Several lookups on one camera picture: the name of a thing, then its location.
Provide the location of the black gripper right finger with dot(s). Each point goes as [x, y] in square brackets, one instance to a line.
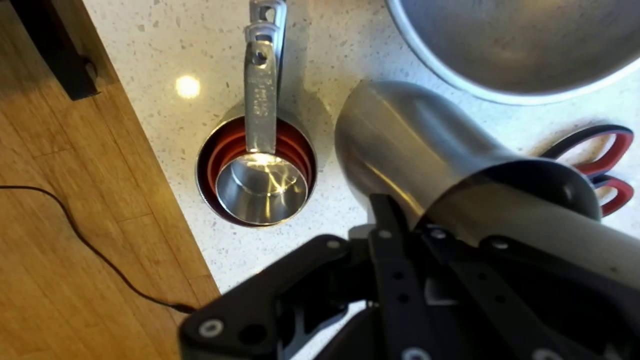
[505, 301]

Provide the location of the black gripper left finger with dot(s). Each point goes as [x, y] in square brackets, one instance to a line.
[366, 284]

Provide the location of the tall silver cup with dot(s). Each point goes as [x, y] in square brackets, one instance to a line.
[439, 165]

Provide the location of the silver mixing bowl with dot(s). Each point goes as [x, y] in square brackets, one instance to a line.
[522, 50]

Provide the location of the red handled scissors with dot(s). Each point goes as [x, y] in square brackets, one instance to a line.
[598, 170]

